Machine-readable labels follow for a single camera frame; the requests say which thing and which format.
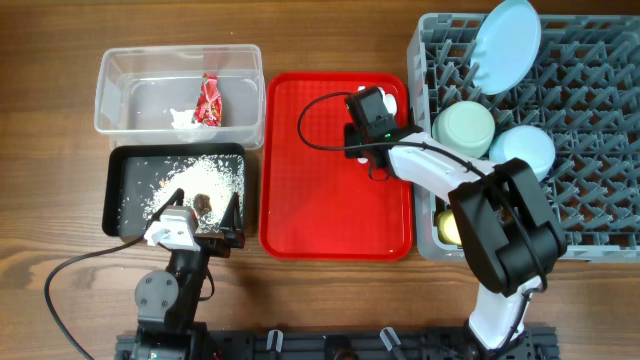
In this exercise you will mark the white rice pile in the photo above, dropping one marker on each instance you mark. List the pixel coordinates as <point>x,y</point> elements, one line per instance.
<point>150,181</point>

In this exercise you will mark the black plastic tray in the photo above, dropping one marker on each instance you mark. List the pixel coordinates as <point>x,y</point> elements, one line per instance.
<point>115,176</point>

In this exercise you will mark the clear plastic bin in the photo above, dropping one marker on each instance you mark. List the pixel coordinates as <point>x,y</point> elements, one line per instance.
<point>137,87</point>

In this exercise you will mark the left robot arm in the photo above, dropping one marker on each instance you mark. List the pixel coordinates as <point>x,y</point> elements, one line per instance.
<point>167,300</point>

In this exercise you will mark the red serving tray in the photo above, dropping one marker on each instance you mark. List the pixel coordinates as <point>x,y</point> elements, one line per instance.
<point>315,203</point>

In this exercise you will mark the white plastic spoon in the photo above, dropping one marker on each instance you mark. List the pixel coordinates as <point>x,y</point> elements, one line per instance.
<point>389,102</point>

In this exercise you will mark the white plastic fork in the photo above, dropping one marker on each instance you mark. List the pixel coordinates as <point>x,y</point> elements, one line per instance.
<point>362,160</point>

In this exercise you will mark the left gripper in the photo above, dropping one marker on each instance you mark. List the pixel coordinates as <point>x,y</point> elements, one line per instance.
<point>233,232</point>

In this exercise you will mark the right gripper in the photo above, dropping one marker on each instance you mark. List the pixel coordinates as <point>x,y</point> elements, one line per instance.
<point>353,141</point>

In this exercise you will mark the yellow plastic cup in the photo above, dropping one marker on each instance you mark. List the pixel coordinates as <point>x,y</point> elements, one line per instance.
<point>447,228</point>

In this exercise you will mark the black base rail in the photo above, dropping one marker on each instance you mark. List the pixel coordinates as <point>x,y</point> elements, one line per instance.
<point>431,343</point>

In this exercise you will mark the light blue small bowl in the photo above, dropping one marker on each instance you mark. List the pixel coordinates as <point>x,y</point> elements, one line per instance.
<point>527,143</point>

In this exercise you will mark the white napkin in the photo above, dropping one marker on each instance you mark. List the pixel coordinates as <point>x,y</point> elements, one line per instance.
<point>183,119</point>

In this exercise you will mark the red snack wrapper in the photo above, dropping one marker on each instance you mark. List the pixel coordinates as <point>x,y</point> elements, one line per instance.
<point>208,111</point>

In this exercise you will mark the brown food scrap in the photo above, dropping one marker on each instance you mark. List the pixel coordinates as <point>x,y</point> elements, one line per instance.
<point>202,204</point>

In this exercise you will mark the grey dishwasher rack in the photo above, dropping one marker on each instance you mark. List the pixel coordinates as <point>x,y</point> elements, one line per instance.
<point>582,90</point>

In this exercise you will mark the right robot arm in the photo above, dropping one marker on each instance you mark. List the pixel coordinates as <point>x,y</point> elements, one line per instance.
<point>510,236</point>

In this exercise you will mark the mint green bowl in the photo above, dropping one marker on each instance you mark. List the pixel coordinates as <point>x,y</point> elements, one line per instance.
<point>466,127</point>

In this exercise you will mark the light blue plate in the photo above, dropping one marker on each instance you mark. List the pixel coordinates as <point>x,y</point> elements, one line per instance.
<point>507,44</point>

